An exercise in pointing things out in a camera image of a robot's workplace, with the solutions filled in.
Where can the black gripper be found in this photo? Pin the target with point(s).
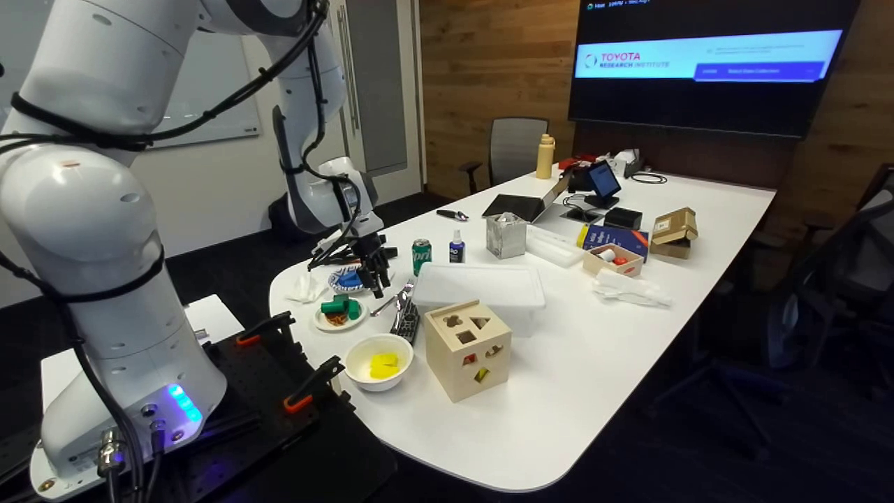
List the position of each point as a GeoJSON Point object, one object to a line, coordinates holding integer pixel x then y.
{"type": "Point", "coordinates": [374, 251]}

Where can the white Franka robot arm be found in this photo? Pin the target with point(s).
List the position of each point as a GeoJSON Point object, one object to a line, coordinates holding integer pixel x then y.
{"type": "Point", "coordinates": [93, 241]}

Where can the blue cylinder blocks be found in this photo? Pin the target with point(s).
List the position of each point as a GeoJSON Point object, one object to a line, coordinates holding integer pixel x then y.
{"type": "Point", "coordinates": [347, 280]}

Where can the blue patterned plate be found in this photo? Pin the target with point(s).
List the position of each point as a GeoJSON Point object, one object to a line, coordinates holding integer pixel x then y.
{"type": "Point", "coordinates": [347, 280]}

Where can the green block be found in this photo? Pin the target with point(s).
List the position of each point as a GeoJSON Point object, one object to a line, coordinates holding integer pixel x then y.
{"type": "Point", "coordinates": [343, 306]}

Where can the green soda can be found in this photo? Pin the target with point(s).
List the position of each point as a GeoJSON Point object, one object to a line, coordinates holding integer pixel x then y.
{"type": "Point", "coordinates": [424, 258]}

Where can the white plate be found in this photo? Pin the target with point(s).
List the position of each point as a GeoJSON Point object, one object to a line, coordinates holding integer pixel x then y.
{"type": "Point", "coordinates": [339, 315]}

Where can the white bowl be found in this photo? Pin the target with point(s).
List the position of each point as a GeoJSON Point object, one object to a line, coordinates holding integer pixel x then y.
{"type": "Point", "coordinates": [378, 364]}

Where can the small bottle blue label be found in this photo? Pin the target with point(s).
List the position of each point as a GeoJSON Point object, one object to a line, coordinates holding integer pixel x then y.
{"type": "Point", "coordinates": [457, 250]}

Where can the black marker pen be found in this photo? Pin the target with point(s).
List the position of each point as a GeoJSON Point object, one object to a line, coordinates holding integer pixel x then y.
{"type": "Point", "coordinates": [452, 216]}

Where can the white foam container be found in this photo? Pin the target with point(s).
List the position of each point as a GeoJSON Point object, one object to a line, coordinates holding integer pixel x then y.
{"type": "Point", "coordinates": [478, 285]}

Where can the wooden shape sorter box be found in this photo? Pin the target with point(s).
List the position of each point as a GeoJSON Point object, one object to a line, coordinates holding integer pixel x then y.
{"type": "Point", "coordinates": [467, 349]}

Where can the black orange clamp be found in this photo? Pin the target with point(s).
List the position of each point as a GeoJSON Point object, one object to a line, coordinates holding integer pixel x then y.
{"type": "Point", "coordinates": [312, 380]}
{"type": "Point", "coordinates": [267, 326]}

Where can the grey metal cup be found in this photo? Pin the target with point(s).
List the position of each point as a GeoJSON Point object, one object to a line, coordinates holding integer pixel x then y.
{"type": "Point", "coordinates": [508, 236]}

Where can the black open laptop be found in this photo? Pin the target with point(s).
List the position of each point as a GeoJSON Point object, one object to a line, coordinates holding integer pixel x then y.
{"type": "Point", "coordinates": [522, 205]}

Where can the white paper sheet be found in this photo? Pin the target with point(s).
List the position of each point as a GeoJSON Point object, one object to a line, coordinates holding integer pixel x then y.
{"type": "Point", "coordinates": [213, 318]}

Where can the clear plastic container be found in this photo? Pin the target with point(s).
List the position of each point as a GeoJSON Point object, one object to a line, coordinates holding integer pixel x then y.
{"type": "Point", "coordinates": [558, 247]}

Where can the grey office chair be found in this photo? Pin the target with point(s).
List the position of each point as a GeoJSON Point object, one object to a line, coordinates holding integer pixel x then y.
{"type": "Point", "coordinates": [515, 148]}

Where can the tan squeeze bottle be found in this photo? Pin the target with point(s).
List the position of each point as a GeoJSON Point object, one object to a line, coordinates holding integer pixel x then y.
{"type": "Point", "coordinates": [547, 157]}

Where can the small wooden tray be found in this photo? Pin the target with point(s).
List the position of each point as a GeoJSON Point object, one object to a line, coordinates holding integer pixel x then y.
{"type": "Point", "coordinates": [612, 261]}

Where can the blue book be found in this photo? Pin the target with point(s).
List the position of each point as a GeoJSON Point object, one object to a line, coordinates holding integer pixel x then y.
{"type": "Point", "coordinates": [617, 238]}

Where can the small black display device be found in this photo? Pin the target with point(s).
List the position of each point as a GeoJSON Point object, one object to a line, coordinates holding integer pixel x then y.
{"type": "Point", "coordinates": [601, 183]}

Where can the small black box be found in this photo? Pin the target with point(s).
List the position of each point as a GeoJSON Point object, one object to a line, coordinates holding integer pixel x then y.
{"type": "Point", "coordinates": [624, 219]}

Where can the white plastic wrap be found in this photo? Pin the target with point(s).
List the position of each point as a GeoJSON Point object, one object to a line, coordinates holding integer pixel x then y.
{"type": "Point", "coordinates": [632, 289]}

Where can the white crumpled object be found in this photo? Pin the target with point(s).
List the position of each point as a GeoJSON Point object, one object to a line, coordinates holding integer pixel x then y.
{"type": "Point", "coordinates": [624, 160]}

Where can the open cardboard box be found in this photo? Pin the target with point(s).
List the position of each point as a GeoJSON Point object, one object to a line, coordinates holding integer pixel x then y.
{"type": "Point", "coordinates": [675, 230]}

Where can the dark mesh office chair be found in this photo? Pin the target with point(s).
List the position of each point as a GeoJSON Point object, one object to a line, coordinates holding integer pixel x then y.
{"type": "Point", "coordinates": [839, 268]}

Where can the wall whiteboard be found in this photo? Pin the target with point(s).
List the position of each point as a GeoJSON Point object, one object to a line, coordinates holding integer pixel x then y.
{"type": "Point", "coordinates": [211, 93]}

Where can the wall mounted TV screen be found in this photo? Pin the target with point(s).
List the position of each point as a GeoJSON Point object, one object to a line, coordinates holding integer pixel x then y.
{"type": "Point", "coordinates": [714, 60]}

